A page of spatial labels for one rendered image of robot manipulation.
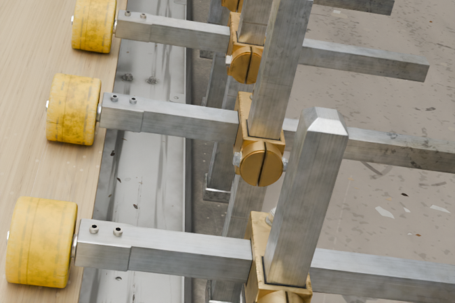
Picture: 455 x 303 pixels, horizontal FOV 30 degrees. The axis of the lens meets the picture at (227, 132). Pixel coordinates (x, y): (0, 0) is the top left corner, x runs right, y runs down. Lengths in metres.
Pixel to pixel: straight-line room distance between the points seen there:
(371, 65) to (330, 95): 2.03
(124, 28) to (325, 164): 0.59
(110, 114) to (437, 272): 0.41
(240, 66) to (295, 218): 0.48
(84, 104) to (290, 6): 0.26
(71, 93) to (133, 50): 0.94
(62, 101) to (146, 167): 0.55
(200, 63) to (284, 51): 0.81
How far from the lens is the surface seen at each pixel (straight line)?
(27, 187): 0.95
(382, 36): 3.97
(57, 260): 0.78
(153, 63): 1.87
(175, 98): 1.73
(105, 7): 1.21
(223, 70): 1.48
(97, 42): 1.21
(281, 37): 0.91
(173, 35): 1.23
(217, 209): 1.30
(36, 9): 1.36
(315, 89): 3.31
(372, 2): 1.51
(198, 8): 1.98
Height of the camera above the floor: 1.45
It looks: 30 degrees down
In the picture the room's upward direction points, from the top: 12 degrees clockwise
